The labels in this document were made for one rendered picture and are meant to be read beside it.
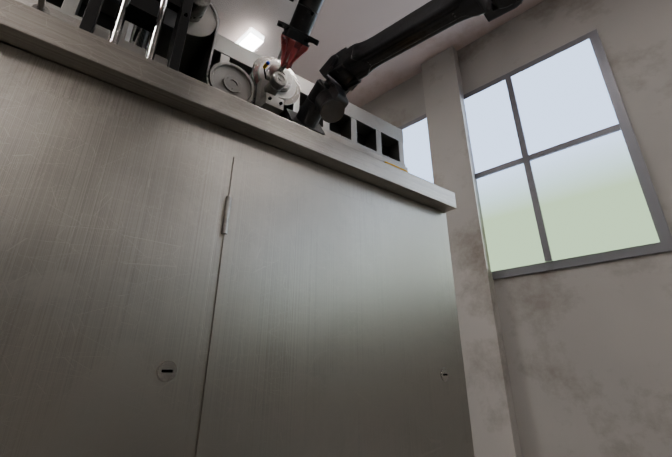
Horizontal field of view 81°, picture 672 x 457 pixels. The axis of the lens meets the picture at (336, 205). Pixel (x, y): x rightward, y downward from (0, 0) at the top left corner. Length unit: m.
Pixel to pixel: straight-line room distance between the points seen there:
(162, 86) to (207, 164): 0.12
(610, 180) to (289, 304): 2.27
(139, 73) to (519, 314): 2.39
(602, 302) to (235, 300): 2.19
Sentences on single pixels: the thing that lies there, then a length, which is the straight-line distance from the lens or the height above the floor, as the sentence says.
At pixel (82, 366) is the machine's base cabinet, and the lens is 0.49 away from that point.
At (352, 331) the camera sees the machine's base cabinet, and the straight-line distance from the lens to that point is 0.65.
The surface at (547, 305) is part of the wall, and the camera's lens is 2.58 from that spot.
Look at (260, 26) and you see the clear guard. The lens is 1.67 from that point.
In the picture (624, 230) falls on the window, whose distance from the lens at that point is 2.54.
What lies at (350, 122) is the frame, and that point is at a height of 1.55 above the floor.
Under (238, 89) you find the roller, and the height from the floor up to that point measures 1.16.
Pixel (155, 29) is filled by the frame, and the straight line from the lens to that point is 0.87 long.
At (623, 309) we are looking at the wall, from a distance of 2.50.
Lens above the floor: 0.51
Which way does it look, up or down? 24 degrees up
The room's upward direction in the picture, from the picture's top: straight up
